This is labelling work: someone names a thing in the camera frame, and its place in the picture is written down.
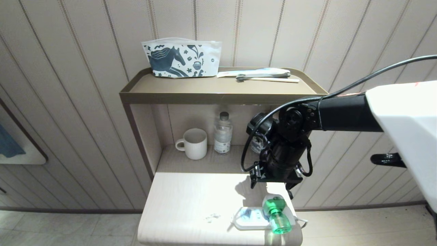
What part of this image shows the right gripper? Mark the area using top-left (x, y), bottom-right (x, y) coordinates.
top-left (249, 136), bottom-right (310, 200)

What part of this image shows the green mosquito repellent device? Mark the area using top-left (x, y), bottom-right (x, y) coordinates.
top-left (262, 194), bottom-right (293, 235)

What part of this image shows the white power strip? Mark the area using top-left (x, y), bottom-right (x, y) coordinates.
top-left (231, 206), bottom-right (298, 230)

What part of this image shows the clear glass cup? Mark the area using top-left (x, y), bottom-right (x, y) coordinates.
top-left (251, 135), bottom-right (267, 154)

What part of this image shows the clear plastic water bottle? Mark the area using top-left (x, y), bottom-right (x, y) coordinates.
top-left (214, 111), bottom-right (233, 156)

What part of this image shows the beige shelf unit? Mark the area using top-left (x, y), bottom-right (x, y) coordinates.
top-left (119, 67), bottom-right (329, 246)

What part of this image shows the white ribbed mug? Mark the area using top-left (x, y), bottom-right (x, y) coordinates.
top-left (175, 128), bottom-right (208, 160)

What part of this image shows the white toothpaste tube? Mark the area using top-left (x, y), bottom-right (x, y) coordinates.
top-left (217, 68), bottom-right (291, 78)

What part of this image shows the white pouch with horse print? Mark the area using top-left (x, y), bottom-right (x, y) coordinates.
top-left (141, 38), bottom-right (222, 79)

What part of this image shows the short black cable loop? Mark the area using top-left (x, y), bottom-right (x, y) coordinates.
top-left (296, 139), bottom-right (313, 177)

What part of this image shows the toothbrush with pale handle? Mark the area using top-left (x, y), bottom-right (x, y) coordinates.
top-left (236, 75), bottom-right (300, 83)

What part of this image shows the black glossy handle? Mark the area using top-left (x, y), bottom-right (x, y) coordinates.
top-left (370, 153), bottom-right (407, 168)

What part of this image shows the brown framed wall mirror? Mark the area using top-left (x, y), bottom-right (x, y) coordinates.
top-left (0, 98), bottom-right (48, 165)

